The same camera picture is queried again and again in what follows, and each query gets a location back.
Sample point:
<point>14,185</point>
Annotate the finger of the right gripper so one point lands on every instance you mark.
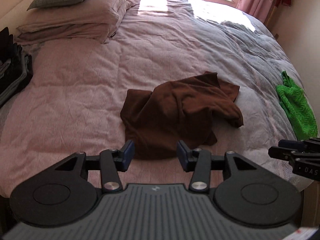
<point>289,150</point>

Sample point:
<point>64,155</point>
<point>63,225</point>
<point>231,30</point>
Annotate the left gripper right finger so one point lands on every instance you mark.
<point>201,162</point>

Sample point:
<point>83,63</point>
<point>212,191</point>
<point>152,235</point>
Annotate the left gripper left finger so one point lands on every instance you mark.
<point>71,173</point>

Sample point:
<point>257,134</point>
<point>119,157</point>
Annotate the brown cloth garment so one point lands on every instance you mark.
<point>155,120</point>

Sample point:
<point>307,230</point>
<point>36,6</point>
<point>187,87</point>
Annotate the green knitted garment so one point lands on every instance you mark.
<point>297,109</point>

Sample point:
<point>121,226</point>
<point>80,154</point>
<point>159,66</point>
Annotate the pink grey duvet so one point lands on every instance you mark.
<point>79,86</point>

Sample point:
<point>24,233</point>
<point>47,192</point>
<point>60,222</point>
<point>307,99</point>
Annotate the pink pillow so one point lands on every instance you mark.
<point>93,19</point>

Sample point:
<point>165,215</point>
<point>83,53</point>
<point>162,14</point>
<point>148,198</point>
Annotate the white headboard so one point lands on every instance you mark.
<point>16,15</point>

